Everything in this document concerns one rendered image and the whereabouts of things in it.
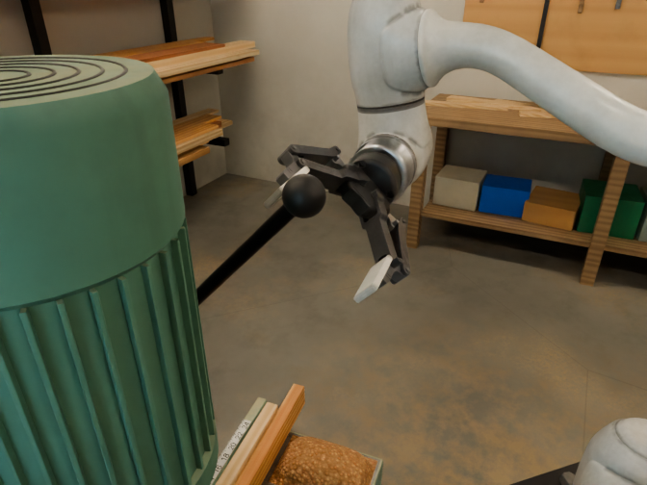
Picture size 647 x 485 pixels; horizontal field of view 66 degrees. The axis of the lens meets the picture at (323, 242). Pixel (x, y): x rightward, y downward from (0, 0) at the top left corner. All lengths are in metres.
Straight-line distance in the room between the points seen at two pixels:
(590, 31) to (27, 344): 3.30
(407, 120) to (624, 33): 2.73
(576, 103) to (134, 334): 0.58
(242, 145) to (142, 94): 4.08
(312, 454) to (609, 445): 0.48
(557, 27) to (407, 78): 2.72
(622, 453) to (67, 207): 0.87
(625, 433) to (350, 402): 1.36
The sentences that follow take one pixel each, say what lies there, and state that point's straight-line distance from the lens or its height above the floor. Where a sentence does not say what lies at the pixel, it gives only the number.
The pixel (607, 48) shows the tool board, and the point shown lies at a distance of 3.42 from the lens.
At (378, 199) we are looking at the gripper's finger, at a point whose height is 1.31.
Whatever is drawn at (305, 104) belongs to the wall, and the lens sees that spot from 3.95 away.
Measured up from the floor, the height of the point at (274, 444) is 0.93.
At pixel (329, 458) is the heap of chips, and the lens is 0.79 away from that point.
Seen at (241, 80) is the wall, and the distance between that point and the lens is 4.21.
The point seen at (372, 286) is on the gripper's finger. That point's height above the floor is 1.27.
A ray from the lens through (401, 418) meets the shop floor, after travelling 2.13.
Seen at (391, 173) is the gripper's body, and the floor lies 1.33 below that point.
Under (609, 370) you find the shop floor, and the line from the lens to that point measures 2.62.
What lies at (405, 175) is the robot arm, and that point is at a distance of 0.69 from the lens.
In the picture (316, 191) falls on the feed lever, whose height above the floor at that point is 1.41.
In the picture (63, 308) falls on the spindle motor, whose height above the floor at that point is 1.41.
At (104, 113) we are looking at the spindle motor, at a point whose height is 1.50.
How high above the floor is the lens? 1.55
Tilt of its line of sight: 28 degrees down
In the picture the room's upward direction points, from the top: straight up
